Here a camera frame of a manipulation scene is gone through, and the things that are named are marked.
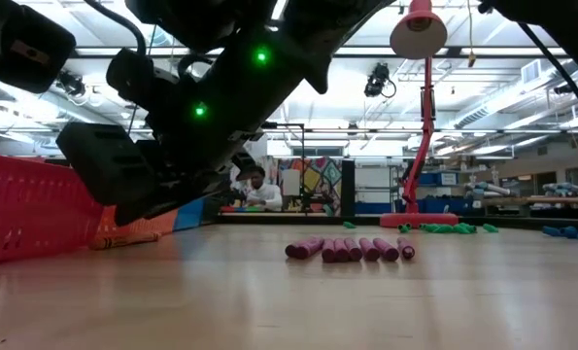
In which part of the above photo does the black aluminium table frame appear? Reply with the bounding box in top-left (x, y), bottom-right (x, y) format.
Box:
top-left (214, 211), bottom-right (578, 230)

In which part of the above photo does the red plastic basket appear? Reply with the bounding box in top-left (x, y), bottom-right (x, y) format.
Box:
top-left (0, 151), bottom-right (106, 267)

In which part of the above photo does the colourful patterned board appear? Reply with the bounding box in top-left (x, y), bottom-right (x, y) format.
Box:
top-left (256, 155), bottom-right (344, 216)

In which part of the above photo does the orange plastic basket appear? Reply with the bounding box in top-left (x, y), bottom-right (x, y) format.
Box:
top-left (96, 204), bottom-right (179, 239)

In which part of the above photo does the orange crayon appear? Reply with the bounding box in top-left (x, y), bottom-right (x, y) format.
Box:
top-left (87, 231), bottom-right (163, 252)

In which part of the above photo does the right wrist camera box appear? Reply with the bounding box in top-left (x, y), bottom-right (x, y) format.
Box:
top-left (105, 47), bottom-right (186, 116)

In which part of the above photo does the white ceiling vent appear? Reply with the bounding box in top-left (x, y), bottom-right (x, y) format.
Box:
top-left (520, 58), bottom-right (544, 86)

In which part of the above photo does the red desk lamp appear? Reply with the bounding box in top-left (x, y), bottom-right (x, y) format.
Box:
top-left (379, 0), bottom-right (460, 229)

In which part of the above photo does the black ceiling camera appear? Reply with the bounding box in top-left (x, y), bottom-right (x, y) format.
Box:
top-left (56, 69), bottom-right (87, 98)
top-left (363, 61), bottom-right (397, 99)

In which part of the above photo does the blue storage bin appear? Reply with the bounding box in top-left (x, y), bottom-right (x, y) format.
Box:
top-left (417, 196), bottom-right (470, 216)
top-left (417, 170), bottom-right (460, 188)

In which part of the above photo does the yellow hanging cable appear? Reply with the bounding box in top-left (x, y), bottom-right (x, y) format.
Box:
top-left (465, 0), bottom-right (478, 68)

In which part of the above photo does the black column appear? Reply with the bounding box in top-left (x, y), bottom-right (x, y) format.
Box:
top-left (341, 158), bottom-right (357, 218)

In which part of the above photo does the blue plastic basket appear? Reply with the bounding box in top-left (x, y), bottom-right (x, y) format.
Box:
top-left (173, 196), bottom-right (207, 231)

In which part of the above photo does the white paper sheet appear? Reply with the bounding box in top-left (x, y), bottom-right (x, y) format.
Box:
top-left (281, 168), bottom-right (302, 197)

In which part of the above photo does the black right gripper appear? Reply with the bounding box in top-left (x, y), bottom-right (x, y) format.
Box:
top-left (54, 87), bottom-right (270, 228)

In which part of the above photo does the black metal rack frame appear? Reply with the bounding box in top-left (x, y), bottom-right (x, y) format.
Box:
top-left (261, 121), bottom-right (306, 216)

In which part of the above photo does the person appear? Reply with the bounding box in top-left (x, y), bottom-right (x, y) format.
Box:
top-left (242, 165), bottom-right (284, 213)

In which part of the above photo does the black plastic basket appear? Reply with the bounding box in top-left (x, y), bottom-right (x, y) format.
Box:
top-left (201, 196), bottom-right (221, 226)

